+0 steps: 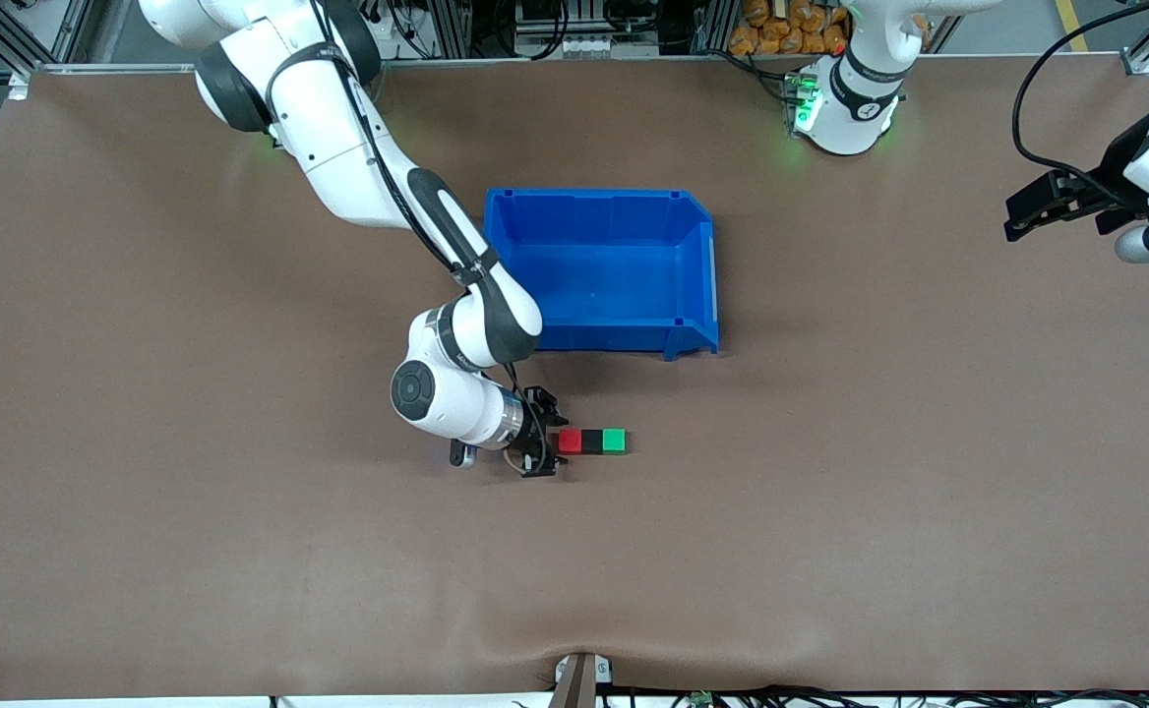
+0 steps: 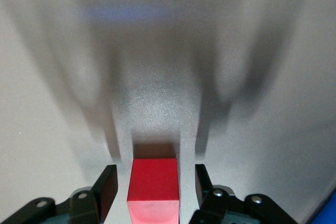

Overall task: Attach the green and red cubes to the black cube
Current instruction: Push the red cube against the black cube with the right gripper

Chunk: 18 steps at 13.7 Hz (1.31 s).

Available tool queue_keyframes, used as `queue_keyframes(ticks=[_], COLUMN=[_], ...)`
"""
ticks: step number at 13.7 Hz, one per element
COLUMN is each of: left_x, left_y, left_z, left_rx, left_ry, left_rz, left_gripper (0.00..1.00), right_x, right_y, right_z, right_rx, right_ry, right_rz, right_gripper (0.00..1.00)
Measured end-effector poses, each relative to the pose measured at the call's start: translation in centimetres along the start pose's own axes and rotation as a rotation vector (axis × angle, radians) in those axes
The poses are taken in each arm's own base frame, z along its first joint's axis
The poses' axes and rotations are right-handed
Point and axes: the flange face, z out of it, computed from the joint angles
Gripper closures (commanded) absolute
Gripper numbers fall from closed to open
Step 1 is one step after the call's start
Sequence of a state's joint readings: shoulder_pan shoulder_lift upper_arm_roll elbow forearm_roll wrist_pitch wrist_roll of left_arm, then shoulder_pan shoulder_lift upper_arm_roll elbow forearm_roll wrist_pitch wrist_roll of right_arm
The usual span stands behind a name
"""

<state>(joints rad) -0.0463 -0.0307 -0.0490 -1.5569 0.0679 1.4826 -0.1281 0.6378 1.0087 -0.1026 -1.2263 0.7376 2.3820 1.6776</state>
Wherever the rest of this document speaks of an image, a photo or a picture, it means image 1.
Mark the blue plastic storage bin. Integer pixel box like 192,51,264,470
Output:
481,188,720,362

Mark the large table cover mat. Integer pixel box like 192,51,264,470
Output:
0,54,1149,701

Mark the pile of orange objects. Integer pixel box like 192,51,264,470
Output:
729,0,853,56

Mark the metal table clamp bracket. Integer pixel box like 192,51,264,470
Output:
553,652,615,708

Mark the aluminium table edge rail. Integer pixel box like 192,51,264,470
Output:
9,54,1149,99

